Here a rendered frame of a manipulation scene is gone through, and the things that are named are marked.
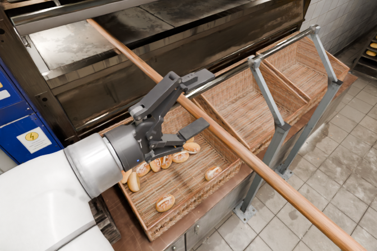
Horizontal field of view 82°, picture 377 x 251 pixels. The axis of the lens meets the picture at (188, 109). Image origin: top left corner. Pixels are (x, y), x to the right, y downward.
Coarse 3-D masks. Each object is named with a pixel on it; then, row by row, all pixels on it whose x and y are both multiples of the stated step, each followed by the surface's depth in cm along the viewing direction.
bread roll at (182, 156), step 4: (180, 152) 117; (184, 152) 118; (172, 156) 118; (176, 156) 116; (180, 156) 116; (184, 156) 117; (172, 160) 118; (176, 160) 117; (180, 160) 117; (184, 160) 118
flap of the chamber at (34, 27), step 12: (132, 0) 65; (144, 0) 67; (156, 0) 69; (72, 12) 57; (84, 12) 58; (96, 12) 60; (108, 12) 62; (24, 24) 52; (36, 24) 53; (48, 24) 54; (60, 24) 56
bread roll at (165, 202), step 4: (164, 196) 101; (168, 196) 101; (172, 196) 102; (160, 200) 99; (164, 200) 99; (168, 200) 99; (172, 200) 101; (156, 204) 100; (160, 204) 98; (164, 204) 98; (168, 204) 99; (172, 204) 101; (156, 208) 100; (160, 208) 98; (164, 208) 98; (168, 208) 100
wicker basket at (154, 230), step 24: (168, 120) 123; (192, 120) 133; (216, 144) 122; (168, 168) 117; (192, 168) 117; (144, 192) 107; (168, 192) 107; (192, 192) 107; (144, 216) 99; (168, 216) 88
